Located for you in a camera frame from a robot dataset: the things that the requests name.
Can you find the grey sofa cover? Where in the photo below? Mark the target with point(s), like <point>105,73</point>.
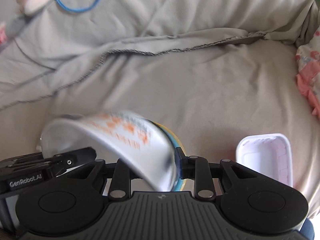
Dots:
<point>187,80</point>

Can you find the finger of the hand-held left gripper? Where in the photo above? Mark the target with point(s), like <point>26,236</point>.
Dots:
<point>75,156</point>

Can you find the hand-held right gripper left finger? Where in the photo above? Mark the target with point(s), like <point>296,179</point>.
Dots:
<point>121,175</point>

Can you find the white gold-rimmed bowl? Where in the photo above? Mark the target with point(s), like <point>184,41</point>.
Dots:
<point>181,143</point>

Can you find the white bowl with orange print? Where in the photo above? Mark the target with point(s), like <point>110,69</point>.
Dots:
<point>112,140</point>

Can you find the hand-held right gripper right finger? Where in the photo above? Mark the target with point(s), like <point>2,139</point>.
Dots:
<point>178,160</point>

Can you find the white plastic tray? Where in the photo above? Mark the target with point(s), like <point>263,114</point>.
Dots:
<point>265,155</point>

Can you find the grey plush toy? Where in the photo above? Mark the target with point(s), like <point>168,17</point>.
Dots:
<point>16,26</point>

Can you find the stainless steel bowl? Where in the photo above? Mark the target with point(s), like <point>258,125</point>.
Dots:
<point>190,186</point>

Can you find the pink rabbit plush toy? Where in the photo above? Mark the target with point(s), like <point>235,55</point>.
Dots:
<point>2,33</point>

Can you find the pink floral blanket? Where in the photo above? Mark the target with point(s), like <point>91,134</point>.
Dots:
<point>308,80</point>

